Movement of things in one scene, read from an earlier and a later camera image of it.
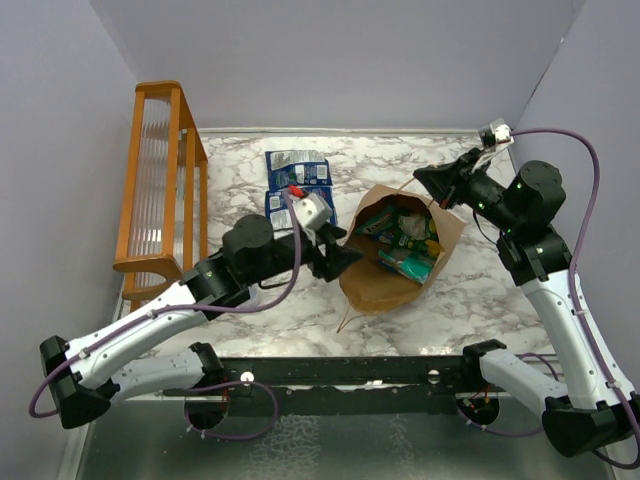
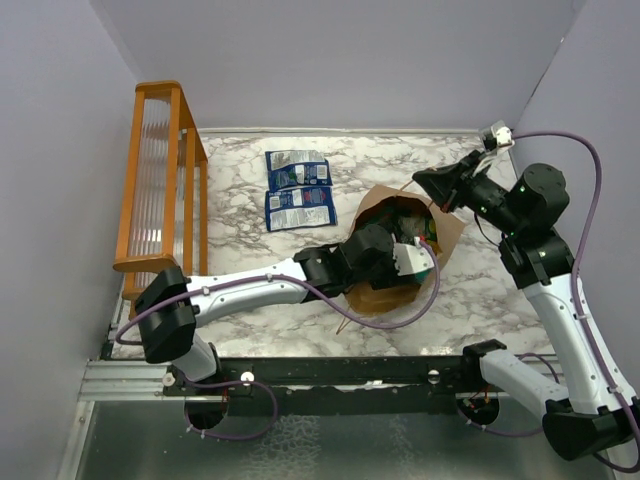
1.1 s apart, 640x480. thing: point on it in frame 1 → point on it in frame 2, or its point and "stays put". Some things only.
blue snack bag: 279,210 stays put
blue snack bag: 297,168 stays put
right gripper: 448,182 stays put
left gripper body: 311,254 → 385,275
